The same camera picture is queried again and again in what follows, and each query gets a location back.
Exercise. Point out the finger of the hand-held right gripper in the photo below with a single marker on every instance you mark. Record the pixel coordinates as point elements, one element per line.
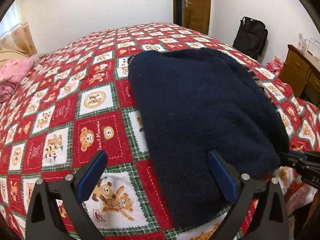
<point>292,159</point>

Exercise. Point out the beige wooden headboard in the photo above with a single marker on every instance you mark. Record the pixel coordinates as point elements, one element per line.
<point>10,54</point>

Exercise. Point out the pink cloth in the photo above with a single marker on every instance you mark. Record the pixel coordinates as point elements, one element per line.
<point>15,70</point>

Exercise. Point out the red plastic bag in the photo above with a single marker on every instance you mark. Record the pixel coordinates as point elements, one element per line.
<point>274,66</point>

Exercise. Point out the brown wooden dresser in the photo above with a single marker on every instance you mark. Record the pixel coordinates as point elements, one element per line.
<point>297,67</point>

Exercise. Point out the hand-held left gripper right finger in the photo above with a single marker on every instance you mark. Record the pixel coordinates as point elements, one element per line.
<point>222,177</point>

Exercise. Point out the brown wooden door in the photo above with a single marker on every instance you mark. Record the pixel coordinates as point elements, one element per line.
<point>197,5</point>

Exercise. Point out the black bag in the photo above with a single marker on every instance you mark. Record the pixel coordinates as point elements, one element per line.
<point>250,37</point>

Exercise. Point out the red bear print bedsheet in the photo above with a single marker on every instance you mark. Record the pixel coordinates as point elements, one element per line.
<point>95,105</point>

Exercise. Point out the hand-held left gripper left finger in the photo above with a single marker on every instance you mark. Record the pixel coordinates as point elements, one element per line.
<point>90,177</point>

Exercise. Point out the navy striped sweater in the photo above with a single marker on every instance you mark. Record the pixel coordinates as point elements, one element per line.
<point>200,117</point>

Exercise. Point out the white paper bag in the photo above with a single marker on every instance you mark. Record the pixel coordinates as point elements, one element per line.
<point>311,51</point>

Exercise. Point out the beige patterned curtain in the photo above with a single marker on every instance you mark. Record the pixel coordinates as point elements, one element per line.
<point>25,37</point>

